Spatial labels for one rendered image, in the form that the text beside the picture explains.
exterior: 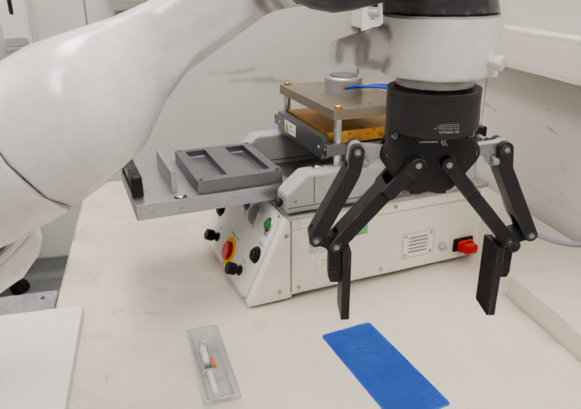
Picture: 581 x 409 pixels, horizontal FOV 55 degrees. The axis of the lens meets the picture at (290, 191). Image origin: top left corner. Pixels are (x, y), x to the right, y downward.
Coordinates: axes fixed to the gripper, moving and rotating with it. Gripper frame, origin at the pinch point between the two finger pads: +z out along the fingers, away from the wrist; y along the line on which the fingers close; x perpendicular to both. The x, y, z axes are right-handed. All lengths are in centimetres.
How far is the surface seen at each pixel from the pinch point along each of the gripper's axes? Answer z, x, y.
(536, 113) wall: 6, 95, 57
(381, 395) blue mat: 31.1, 22.0, 2.9
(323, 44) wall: 3, 219, 14
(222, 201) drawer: 11, 51, -22
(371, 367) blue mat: 31.1, 28.5, 2.5
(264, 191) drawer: 10, 54, -14
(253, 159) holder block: 8, 66, -16
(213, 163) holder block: 8, 64, -25
